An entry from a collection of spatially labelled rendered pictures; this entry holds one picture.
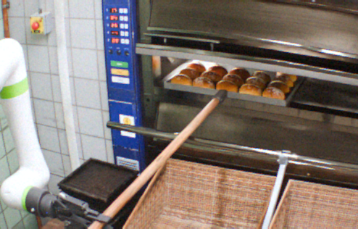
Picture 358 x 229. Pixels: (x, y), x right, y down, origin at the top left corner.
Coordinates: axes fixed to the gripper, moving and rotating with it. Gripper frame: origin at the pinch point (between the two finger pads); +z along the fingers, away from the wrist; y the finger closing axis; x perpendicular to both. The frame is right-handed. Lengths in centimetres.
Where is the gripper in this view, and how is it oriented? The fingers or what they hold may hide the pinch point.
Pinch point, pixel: (100, 222)
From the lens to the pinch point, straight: 165.7
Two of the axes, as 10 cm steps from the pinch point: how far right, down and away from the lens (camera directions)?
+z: 9.1, 1.5, -3.8
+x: -4.1, 4.1, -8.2
